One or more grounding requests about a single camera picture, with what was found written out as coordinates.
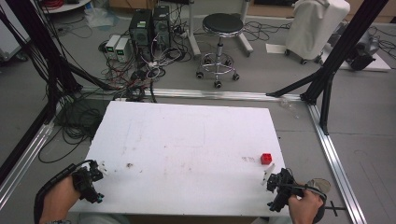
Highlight person's right hand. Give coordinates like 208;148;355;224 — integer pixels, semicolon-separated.
287;189;325;224

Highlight white covered machine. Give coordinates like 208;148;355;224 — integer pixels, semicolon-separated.
284;0;351;65

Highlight red cube block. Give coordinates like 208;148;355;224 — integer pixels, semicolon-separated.
260;152;274;165

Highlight white flat board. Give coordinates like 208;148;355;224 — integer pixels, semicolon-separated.
320;50;392;73

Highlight clear plastic scrap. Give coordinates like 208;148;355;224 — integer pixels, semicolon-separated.
278;96;301;119

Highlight grey shoe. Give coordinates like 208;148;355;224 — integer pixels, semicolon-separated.
305;177;332;196

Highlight person's grey pants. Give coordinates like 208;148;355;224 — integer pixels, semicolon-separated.
74;213;134;224

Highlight round white table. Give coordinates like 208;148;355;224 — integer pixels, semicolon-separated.
41;0;92;15

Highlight white power supply unit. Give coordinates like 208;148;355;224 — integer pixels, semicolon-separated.
114;37;131;63
105;34;121;60

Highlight white table stand legs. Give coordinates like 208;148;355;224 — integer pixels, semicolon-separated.
186;0;255;59

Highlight black cable tangle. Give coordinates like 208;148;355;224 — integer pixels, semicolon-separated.
37;92;108;164

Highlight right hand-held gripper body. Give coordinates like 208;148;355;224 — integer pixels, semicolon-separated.
265;167;304;214

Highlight clear plastic bag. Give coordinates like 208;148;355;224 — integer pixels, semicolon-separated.
83;7;120;29

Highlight black device on board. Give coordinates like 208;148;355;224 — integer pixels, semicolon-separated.
345;29;381;72

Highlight long aluminium floor rail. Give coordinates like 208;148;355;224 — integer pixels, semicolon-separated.
78;86;304;103

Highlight black computer tower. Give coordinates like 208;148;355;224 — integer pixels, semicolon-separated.
128;8;154;49
152;5;172;50

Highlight white paper sheet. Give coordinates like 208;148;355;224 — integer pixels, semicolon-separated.
265;43;288;55

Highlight person's left hand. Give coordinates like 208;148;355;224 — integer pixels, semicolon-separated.
39;175;82;224

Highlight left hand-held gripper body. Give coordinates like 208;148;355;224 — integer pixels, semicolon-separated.
72;161;106;205

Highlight black floor frame beam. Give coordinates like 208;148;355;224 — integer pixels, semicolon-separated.
0;101;52;185

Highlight black frame post with cables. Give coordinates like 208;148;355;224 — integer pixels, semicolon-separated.
0;0;85;97

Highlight black diagonal frame brace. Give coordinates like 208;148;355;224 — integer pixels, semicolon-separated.
265;70;322;98

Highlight black short frame strut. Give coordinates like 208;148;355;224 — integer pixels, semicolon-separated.
318;73;336;135

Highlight black round stool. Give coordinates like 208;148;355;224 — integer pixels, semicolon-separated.
195;12;247;90

